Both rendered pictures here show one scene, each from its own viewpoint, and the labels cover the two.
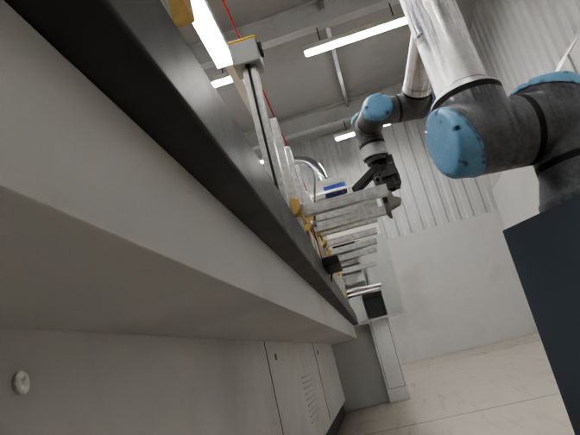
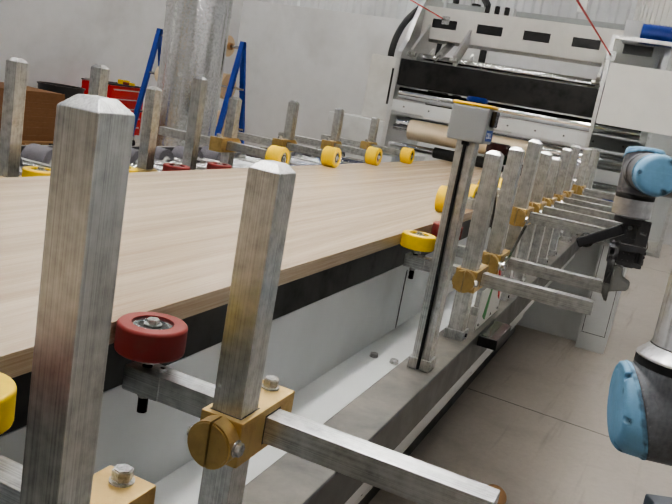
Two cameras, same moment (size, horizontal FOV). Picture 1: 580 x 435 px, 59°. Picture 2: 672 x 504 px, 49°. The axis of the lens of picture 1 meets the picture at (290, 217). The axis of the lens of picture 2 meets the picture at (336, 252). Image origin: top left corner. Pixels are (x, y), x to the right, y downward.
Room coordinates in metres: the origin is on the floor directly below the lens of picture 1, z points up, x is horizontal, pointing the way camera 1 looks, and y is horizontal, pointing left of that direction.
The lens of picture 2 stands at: (-0.26, -0.19, 1.20)
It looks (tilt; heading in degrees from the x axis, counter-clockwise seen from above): 12 degrees down; 17
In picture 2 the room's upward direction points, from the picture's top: 10 degrees clockwise
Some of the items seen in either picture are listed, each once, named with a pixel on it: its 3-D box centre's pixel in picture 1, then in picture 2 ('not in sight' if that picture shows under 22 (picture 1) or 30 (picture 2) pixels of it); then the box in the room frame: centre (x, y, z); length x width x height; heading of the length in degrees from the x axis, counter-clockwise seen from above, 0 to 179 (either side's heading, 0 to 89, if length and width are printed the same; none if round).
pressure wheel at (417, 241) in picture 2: not in sight; (415, 255); (1.45, 0.12, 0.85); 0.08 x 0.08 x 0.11
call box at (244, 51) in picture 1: (247, 59); (472, 124); (1.14, 0.01, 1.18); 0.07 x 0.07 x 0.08; 84
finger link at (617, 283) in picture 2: (393, 202); (615, 285); (1.64, -0.34, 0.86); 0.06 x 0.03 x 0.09; 84
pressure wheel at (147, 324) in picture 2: not in sight; (147, 365); (0.46, 0.22, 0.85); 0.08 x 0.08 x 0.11
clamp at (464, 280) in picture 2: (294, 212); (470, 277); (1.42, -0.02, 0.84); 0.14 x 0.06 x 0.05; 174
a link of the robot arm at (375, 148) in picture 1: (375, 154); (632, 208); (1.66, -0.33, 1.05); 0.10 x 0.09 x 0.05; 174
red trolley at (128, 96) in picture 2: not in sight; (110, 113); (8.14, 5.65, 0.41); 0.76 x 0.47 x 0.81; 178
